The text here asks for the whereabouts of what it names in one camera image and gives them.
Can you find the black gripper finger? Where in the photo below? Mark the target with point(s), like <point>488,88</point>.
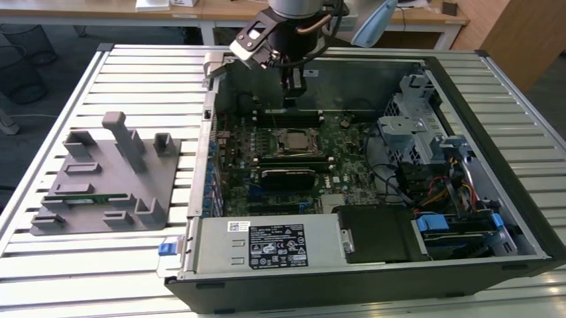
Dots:
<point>288,83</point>
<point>300,83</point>

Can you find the silver CPU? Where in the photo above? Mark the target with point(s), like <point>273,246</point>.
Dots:
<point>298,139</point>

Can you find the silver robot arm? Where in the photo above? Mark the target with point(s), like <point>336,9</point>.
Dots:
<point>294,6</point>

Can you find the CPU socket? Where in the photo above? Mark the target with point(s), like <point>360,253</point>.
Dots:
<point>278,149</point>

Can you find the black RAM slot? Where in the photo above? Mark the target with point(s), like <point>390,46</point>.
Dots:
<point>294,162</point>
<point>288,125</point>
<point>294,169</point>
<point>294,165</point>
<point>294,158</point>
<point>288,121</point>
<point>288,113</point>
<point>288,117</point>

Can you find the brown board connector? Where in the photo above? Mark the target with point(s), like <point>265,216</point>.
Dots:
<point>225,134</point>

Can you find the silver drive cage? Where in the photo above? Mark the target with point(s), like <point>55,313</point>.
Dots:
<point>396,129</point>

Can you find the white box with print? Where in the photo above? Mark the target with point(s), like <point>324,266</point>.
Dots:
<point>183,2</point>

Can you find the green motherboard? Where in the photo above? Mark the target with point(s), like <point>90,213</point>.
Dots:
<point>354,165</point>

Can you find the black graphics card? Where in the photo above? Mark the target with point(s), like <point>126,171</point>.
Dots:
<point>288,182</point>

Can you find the wooden desk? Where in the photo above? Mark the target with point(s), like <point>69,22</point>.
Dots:
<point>66,12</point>
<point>433,18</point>

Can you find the plain white box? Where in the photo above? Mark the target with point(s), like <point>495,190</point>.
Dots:
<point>153,5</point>

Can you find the small black box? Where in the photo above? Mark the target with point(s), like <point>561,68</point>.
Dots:
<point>450,9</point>

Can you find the silver chipset heat sink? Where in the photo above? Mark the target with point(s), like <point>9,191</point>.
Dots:
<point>334,202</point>

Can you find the black expansion slot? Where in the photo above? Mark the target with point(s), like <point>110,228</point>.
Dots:
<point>274,208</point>

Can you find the black plastic shroud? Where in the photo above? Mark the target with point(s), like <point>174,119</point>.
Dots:
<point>381,235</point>

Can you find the grey parts rack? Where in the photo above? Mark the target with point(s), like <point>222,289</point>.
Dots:
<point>115,185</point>

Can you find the grey metal brace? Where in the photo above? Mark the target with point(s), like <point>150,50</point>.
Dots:
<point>477,182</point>

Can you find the silver power supply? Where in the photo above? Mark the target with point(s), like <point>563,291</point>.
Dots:
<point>213,245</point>

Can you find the blue disk carrier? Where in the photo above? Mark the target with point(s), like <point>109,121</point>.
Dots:
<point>433,223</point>

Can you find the wooden cabinet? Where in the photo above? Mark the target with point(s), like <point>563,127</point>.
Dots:
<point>527,39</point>

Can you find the green RAM stick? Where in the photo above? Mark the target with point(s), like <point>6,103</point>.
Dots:
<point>103,197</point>

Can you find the blue case latch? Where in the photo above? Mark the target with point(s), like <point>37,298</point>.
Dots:
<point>166,249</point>

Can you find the black mesh waste basket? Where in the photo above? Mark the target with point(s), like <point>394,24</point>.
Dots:
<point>21,79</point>
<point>31,39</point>

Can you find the blue bay latch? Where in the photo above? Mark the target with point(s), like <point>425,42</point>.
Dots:
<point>496,221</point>

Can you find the black PC case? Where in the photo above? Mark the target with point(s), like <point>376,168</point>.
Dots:
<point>354,291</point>

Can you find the white desk leg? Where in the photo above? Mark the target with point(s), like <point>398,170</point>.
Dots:
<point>7,124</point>

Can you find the metal disk bay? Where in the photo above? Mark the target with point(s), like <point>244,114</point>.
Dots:
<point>504,242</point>

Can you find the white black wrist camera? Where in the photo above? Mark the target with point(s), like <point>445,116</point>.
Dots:
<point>242,53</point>

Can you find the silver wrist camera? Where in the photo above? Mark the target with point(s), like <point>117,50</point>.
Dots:
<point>350,23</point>

